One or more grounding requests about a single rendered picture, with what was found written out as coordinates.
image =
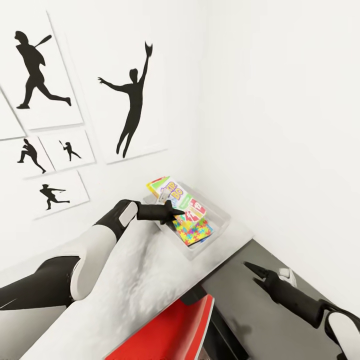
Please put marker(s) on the swivel chair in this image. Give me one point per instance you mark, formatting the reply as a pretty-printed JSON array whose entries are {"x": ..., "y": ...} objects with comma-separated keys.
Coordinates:
[{"x": 177, "y": 333}]

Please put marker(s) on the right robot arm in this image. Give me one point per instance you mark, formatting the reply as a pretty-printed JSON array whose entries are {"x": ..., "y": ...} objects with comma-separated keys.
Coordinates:
[{"x": 340, "y": 325}]

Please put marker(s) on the desk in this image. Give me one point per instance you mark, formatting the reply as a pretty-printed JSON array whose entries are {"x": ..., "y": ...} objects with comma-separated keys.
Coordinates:
[{"x": 145, "y": 273}]

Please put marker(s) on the board game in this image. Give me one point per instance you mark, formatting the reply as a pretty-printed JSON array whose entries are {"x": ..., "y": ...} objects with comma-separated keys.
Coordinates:
[
  {"x": 210, "y": 229},
  {"x": 180, "y": 200}
]

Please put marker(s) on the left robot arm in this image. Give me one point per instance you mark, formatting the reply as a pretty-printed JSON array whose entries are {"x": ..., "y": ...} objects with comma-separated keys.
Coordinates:
[{"x": 31, "y": 305}]

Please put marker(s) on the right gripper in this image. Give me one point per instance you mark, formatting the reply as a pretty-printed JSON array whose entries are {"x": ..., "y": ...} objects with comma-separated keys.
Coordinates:
[{"x": 279, "y": 290}]

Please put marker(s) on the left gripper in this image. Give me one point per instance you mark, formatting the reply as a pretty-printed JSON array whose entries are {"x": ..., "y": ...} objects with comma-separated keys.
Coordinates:
[{"x": 164, "y": 213}]

